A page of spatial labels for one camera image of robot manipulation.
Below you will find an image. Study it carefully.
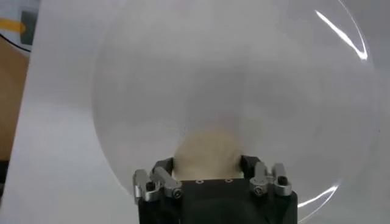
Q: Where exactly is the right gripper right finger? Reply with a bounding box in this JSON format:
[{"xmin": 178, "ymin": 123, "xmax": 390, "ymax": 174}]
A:
[{"xmin": 240, "ymin": 155, "xmax": 293, "ymax": 197}]

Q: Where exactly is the black floor cable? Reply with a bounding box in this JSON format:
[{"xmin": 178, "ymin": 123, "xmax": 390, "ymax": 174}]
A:
[{"xmin": 0, "ymin": 32, "xmax": 32, "ymax": 54}]

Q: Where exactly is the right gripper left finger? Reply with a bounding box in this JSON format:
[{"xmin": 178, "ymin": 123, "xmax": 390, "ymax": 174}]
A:
[{"xmin": 132, "ymin": 156, "xmax": 183, "ymax": 204}]

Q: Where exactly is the white round plate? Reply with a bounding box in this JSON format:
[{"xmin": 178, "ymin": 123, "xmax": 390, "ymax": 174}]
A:
[{"xmin": 91, "ymin": 0, "xmax": 380, "ymax": 224}]

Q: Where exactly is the white steamed baozi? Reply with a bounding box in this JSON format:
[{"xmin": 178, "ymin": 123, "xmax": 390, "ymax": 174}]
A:
[{"xmin": 172, "ymin": 127, "xmax": 246, "ymax": 181}]

